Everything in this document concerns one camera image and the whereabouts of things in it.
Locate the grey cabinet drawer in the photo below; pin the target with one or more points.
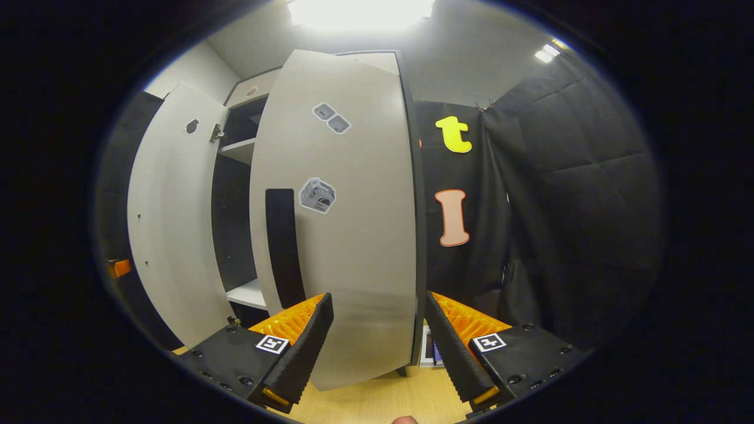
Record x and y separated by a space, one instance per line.
262 85

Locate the grey cabinet shelf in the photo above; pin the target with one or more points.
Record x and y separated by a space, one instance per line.
241 150
247 294

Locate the grey shoe cabinet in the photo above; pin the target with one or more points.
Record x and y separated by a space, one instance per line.
232 235

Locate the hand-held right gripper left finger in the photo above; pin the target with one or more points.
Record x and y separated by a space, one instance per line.
306 347

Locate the grey shoe cabinet door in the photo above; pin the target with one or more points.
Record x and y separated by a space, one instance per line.
177 224
365 247

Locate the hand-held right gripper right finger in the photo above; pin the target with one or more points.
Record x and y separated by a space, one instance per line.
450 347

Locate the small ceiling light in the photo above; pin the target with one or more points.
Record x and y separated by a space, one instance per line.
546 53

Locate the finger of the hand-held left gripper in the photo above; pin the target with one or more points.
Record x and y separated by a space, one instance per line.
119 268

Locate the white book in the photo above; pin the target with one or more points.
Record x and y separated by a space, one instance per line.
425 350

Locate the large ceiling light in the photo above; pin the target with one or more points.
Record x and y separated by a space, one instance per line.
359 13

